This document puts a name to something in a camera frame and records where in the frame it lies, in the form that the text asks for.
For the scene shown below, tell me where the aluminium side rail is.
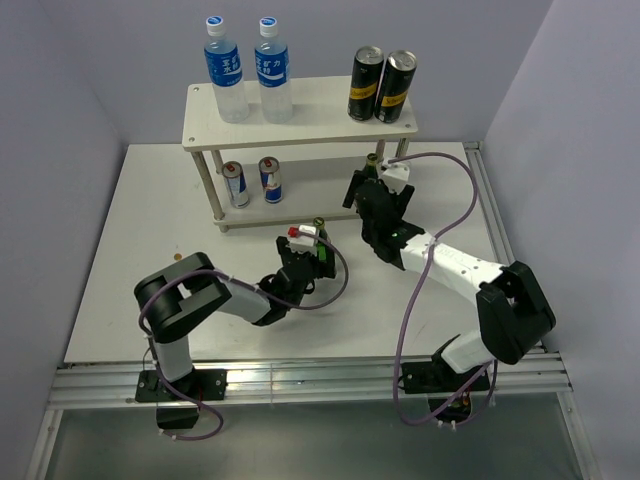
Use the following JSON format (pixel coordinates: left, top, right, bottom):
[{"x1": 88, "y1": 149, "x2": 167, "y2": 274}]
[{"x1": 462, "y1": 141, "x2": 544, "y2": 354}]

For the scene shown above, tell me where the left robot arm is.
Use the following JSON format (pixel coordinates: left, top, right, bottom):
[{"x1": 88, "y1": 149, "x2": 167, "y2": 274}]
[{"x1": 134, "y1": 228, "x2": 346, "y2": 399}]

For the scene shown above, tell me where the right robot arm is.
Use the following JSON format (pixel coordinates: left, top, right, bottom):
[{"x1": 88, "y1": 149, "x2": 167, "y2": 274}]
[{"x1": 343, "y1": 167, "x2": 556, "y2": 390}]

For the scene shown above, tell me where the right black tall can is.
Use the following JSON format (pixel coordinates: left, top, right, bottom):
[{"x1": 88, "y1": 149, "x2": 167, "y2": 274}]
[{"x1": 374, "y1": 50, "x2": 417, "y2": 123}]

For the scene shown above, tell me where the aluminium front rail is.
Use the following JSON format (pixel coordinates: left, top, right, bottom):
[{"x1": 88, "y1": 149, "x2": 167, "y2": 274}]
[{"x1": 46, "y1": 349, "x2": 572, "y2": 410}]

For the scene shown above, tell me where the blue-label water bottle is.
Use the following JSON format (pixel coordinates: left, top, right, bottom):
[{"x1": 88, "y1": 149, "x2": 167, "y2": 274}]
[
  {"x1": 254, "y1": 16, "x2": 293, "y2": 124},
  {"x1": 204, "y1": 16, "x2": 249, "y2": 123}
]

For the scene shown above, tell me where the green glass bottle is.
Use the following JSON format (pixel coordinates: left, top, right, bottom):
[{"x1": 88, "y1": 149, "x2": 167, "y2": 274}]
[
  {"x1": 312, "y1": 216, "x2": 335, "y2": 266},
  {"x1": 361, "y1": 153, "x2": 379, "y2": 181}
]

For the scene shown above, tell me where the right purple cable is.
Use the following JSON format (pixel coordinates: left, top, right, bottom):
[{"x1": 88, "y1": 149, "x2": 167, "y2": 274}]
[{"x1": 384, "y1": 151, "x2": 499, "y2": 427}]

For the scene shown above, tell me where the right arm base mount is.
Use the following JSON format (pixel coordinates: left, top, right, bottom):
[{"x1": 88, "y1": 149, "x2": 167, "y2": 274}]
[{"x1": 400, "y1": 359, "x2": 497, "y2": 426}]

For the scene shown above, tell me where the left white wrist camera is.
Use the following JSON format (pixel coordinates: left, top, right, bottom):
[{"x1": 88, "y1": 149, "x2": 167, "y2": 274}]
[{"x1": 287, "y1": 225, "x2": 319, "y2": 256}]

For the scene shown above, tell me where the left black tall can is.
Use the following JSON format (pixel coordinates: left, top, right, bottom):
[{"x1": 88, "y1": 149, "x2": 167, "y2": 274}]
[{"x1": 347, "y1": 46, "x2": 384, "y2": 121}]

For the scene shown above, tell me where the white two-tier shelf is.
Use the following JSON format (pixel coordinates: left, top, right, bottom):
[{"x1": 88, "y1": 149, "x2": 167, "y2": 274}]
[{"x1": 182, "y1": 76, "x2": 418, "y2": 232}]

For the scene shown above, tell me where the purple cable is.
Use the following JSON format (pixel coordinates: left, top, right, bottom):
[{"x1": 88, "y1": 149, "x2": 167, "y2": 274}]
[
  {"x1": 384, "y1": 151, "x2": 499, "y2": 427},
  {"x1": 137, "y1": 227, "x2": 350, "y2": 441}
]

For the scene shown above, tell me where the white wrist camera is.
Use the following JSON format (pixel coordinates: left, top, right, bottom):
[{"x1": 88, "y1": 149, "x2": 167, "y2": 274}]
[
  {"x1": 287, "y1": 225, "x2": 319, "y2": 256},
  {"x1": 379, "y1": 159, "x2": 410, "y2": 194}
]

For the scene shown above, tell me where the black tall can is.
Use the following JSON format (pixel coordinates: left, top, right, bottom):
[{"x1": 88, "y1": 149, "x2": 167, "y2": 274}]
[
  {"x1": 347, "y1": 46, "x2": 384, "y2": 121},
  {"x1": 374, "y1": 50, "x2": 417, "y2": 123}
]

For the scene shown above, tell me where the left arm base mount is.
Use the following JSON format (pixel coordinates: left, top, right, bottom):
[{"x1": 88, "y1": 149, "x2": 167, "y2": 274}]
[{"x1": 134, "y1": 369, "x2": 227, "y2": 432}]

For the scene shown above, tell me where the silver energy can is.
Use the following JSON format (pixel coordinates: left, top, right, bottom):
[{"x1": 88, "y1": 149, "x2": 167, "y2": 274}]
[
  {"x1": 258, "y1": 156, "x2": 282, "y2": 204},
  {"x1": 222, "y1": 161, "x2": 250, "y2": 208}
]

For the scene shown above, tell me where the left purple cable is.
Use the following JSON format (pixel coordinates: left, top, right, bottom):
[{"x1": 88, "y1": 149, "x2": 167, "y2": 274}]
[{"x1": 137, "y1": 227, "x2": 350, "y2": 441}]

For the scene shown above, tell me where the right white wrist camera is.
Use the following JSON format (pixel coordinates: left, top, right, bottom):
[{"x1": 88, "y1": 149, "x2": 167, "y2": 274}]
[{"x1": 379, "y1": 159, "x2": 410, "y2": 194}]

